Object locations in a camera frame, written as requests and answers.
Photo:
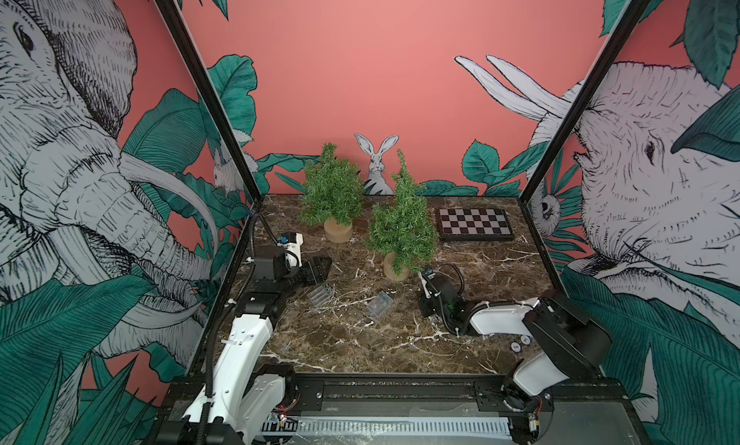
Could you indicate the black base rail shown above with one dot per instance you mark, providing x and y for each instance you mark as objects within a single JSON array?
[{"x": 316, "y": 392}]

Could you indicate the black right frame post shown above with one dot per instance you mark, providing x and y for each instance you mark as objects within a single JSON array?
[{"x": 626, "y": 23}]

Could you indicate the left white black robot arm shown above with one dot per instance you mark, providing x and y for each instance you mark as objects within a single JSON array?
[{"x": 238, "y": 396}]

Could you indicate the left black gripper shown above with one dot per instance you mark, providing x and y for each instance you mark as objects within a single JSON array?
[{"x": 319, "y": 272}]

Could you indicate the black left frame post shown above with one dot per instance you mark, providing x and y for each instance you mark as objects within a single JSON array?
[{"x": 187, "y": 48}]

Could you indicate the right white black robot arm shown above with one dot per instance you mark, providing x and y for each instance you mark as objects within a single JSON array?
[{"x": 573, "y": 344}]

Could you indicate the mini christmas tree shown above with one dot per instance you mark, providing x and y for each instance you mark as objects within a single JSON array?
[
  {"x": 333, "y": 195},
  {"x": 403, "y": 231}
]

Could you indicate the black frame post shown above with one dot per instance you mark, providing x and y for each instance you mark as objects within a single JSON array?
[
  {"x": 187, "y": 48},
  {"x": 626, "y": 23}
]

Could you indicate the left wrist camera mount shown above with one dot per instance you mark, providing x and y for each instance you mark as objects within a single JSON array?
[{"x": 292, "y": 242}]

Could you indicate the white perforated strip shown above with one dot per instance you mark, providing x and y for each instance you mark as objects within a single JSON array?
[{"x": 479, "y": 427}]

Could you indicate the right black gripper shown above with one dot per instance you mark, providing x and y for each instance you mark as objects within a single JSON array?
[{"x": 423, "y": 306}]

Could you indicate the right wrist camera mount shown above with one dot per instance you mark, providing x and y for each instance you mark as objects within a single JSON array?
[{"x": 425, "y": 276}]

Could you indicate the clear string light battery box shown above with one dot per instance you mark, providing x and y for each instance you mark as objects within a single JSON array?
[{"x": 377, "y": 308}]

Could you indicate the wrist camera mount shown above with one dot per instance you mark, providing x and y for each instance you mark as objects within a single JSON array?
[
  {"x": 425, "y": 276},
  {"x": 292, "y": 242}
]

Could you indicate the small chessboard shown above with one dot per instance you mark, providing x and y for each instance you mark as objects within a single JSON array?
[{"x": 473, "y": 224}]

